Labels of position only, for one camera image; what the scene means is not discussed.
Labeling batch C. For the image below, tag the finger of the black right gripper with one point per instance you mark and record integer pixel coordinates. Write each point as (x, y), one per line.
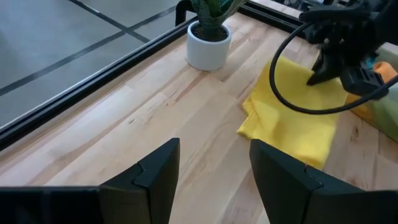
(323, 71)

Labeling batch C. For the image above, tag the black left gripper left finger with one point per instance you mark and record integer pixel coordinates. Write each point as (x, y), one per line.
(155, 180)

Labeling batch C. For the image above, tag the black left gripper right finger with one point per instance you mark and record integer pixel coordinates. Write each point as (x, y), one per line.
(280, 186)

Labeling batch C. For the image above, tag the teal microfiber towel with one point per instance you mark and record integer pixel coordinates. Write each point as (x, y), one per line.
(370, 61)

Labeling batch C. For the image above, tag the orange microfiber towel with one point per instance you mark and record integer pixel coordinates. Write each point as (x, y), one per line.
(385, 71)

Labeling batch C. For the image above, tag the yellow microfiber towel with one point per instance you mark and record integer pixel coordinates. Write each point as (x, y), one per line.
(289, 118)

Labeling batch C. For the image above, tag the snake plant in white pot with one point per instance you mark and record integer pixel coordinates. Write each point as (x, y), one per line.
(208, 46)

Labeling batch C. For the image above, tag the black aluminium table frame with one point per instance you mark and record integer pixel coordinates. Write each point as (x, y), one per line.
(77, 90)

